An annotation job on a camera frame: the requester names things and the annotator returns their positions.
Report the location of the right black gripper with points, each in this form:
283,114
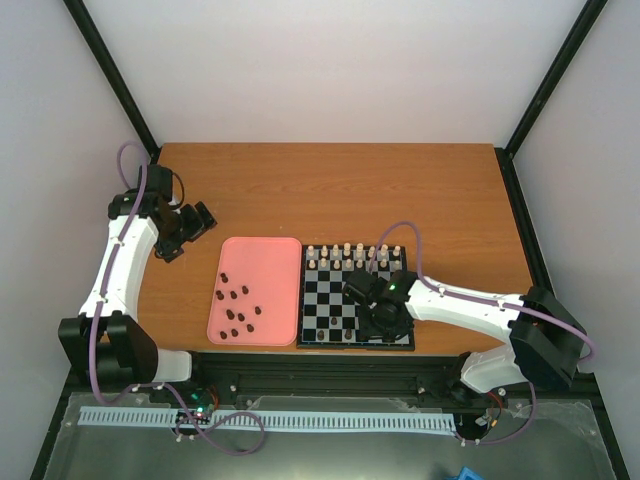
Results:
367,330

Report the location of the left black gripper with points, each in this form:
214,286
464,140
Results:
199,227

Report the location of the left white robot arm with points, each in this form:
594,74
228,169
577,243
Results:
105,342

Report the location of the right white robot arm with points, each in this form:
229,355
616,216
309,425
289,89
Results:
541,341

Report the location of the black white chess board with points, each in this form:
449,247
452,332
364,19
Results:
322,299

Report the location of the pink plastic tray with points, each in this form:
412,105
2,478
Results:
271,269

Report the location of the blue object at bottom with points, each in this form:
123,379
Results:
466,473

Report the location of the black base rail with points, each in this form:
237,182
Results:
236,378

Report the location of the left black frame post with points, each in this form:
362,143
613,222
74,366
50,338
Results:
100,51

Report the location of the light blue cable duct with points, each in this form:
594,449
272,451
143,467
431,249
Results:
271,421

